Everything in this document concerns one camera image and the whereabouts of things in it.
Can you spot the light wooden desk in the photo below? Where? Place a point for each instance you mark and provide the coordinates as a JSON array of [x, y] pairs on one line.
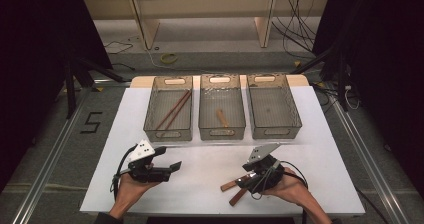
[[148, 27]]

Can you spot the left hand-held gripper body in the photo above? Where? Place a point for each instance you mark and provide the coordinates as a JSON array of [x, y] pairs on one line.
[[142, 150]]

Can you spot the black metal stand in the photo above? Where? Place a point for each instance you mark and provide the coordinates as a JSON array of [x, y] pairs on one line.
[[70, 90], [342, 84]]

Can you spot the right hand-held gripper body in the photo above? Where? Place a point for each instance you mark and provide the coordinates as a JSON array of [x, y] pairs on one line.
[[261, 152]]

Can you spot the grey translucent plastic bin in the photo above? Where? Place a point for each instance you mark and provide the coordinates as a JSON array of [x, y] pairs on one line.
[[273, 110], [221, 100], [170, 115]]

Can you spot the person's right hand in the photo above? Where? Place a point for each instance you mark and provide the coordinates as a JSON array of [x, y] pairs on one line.
[[293, 185]]

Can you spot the person's left hand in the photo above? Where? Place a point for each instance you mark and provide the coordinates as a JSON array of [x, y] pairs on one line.
[[128, 192]]

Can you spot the black curtain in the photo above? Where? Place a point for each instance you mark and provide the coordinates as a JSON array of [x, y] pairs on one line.
[[383, 50], [33, 50]]

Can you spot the white table cover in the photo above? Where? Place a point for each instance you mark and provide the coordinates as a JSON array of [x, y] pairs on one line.
[[200, 190]]

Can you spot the yellow tape roll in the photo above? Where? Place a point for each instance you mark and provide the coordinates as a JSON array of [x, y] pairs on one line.
[[163, 60]]

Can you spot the aluminium floor rail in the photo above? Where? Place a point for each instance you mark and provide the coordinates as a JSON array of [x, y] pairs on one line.
[[370, 164], [53, 157]]

